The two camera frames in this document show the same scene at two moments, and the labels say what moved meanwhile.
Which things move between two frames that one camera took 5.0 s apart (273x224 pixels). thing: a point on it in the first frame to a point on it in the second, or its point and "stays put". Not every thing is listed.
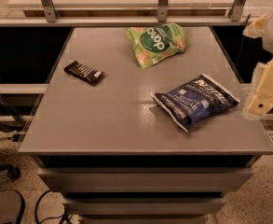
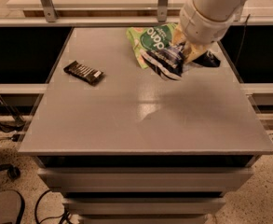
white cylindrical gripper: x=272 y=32 to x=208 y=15
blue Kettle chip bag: x=189 y=104 to x=169 y=62
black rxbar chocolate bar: x=90 y=75 stays put
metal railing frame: x=51 y=20 stays put
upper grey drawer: x=147 y=180 stays put
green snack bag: x=154 y=44 stays put
